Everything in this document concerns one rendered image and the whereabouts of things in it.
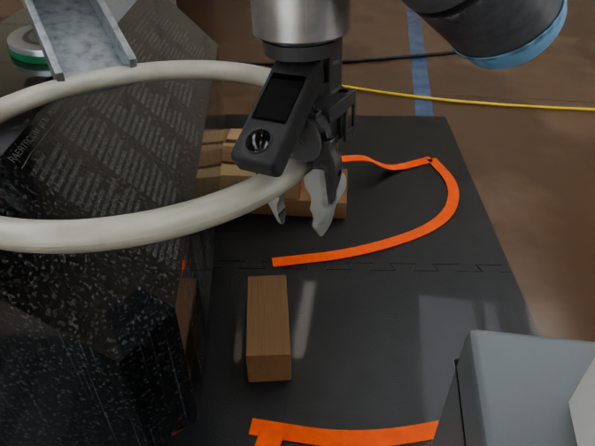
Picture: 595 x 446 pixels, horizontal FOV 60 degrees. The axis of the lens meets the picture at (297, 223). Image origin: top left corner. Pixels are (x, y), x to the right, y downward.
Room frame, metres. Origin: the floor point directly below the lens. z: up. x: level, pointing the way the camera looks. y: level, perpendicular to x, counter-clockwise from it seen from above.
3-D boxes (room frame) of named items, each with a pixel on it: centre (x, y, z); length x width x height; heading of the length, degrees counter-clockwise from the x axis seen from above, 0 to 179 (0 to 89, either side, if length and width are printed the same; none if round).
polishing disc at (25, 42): (1.14, 0.52, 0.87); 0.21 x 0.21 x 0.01
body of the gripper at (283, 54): (0.49, -0.01, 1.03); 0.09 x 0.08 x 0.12; 149
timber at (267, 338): (0.99, 0.09, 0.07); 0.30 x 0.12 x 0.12; 4
